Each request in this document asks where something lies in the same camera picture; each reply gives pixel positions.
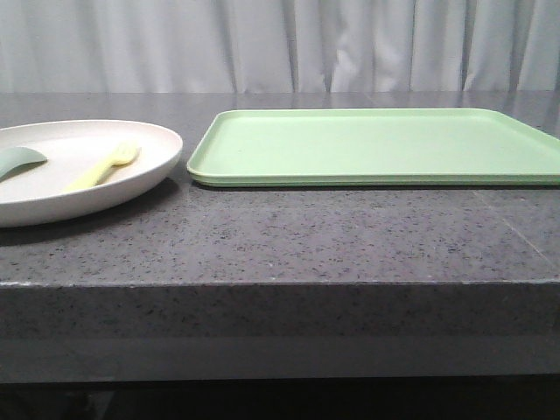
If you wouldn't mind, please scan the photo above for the yellow plastic fork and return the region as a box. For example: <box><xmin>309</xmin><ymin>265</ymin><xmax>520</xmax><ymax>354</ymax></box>
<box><xmin>63</xmin><ymin>142</ymin><xmax>139</xmax><ymax>193</ymax></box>

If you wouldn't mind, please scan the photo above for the white round plate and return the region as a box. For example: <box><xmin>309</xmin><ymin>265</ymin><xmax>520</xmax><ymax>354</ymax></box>
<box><xmin>1</xmin><ymin>120</ymin><xmax>183</xmax><ymax>228</ymax></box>

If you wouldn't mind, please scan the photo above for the light green serving tray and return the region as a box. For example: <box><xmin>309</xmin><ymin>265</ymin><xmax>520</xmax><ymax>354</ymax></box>
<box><xmin>187</xmin><ymin>108</ymin><xmax>559</xmax><ymax>187</ymax></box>

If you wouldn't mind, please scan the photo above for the sage green plastic spoon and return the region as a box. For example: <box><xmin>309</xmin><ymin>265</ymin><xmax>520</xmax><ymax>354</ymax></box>
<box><xmin>1</xmin><ymin>146</ymin><xmax>47</xmax><ymax>181</ymax></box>

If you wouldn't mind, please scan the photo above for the grey pleated curtain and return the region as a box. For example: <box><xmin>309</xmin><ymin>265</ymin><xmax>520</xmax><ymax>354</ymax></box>
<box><xmin>1</xmin><ymin>1</ymin><xmax>559</xmax><ymax>93</ymax></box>

